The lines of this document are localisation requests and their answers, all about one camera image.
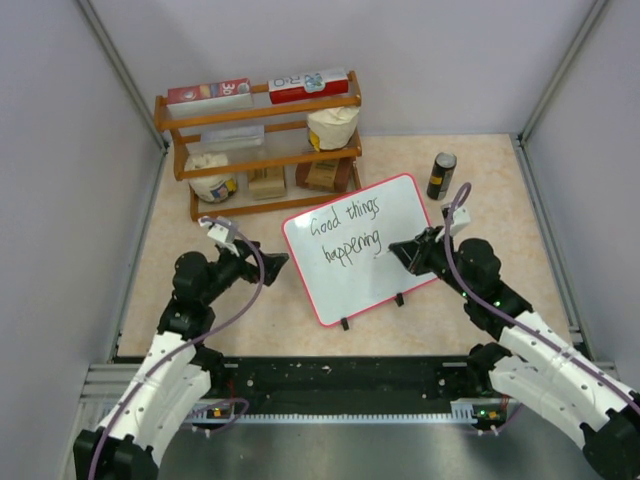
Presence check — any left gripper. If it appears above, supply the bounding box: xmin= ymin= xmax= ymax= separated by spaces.
xmin=201 ymin=239 xmax=287 ymax=305

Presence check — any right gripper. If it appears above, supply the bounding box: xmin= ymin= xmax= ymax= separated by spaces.
xmin=391 ymin=225 xmax=475 ymax=300

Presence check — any pink framed whiteboard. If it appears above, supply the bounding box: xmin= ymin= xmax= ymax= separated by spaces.
xmin=282 ymin=173 xmax=436 ymax=327

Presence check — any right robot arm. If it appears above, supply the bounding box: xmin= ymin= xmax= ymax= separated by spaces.
xmin=389 ymin=227 xmax=639 ymax=479

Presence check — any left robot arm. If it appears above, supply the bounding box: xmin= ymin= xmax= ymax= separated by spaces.
xmin=73 ymin=240 xmax=289 ymax=479

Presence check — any right black board stand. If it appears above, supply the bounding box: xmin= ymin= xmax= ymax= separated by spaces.
xmin=394 ymin=293 xmax=405 ymax=307

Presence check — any small tan box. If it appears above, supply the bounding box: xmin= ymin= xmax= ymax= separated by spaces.
xmin=247 ymin=166 xmax=286 ymax=200

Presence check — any black drink can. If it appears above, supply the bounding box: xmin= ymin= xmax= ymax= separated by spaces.
xmin=426 ymin=152 xmax=457 ymax=200

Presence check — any white bag bottom shelf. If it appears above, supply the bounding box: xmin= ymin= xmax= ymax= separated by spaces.
xmin=185 ymin=152 xmax=238 ymax=203

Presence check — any white bag shelf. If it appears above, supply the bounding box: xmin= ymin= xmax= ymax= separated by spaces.
xmin=185 ymin=152 xmax=238 ymax=203
xmin=306 ymin=106 xmax=360 ymax=151

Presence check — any brown cardboard box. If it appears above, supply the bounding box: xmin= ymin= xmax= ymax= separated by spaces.
xmin=295 ymin=158 xmax=353 ymax=193

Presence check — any wooden three-tier shelf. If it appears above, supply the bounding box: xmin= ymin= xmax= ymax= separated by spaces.
xmin=154 ymin=70 xmax=362 ymax=220

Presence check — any clear plastic container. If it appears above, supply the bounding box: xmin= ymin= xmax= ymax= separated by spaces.
xmin=199 ymin=125 xmax=265 ymax=153

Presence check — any white bag middle shelf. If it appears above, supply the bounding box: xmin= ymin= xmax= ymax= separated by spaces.
xmin=306 ymin=106 xmax=360 ymax=151

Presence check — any red toothpaste box left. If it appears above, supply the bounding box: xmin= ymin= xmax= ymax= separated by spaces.
xmin=166 ymin=78 xmax=253 ymax=118

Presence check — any red white box right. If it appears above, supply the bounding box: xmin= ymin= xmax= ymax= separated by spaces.
xmin=268 ymin=68 xmax=349 ymax=104

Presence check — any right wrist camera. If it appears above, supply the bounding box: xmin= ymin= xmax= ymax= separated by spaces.
xmin=441 ymin=203 xmax=471 ymax=237

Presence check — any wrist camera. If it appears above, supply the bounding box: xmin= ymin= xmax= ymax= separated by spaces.
xmin=198 ymin=216 xmax=239 ymax=256
xmin=441 ymin=203 xmax=471 ymax=237

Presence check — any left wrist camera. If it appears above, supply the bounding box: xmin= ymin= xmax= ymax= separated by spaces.
xmin=198 ymin=216 xmax=239 ymax=256

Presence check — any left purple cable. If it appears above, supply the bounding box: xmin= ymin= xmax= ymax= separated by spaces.
xmin=88 ymin=216 xmax=266 ymax=480

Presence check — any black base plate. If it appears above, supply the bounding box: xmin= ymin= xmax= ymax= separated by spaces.
xmin=206 ymin=356 xmax=500 ymax=416

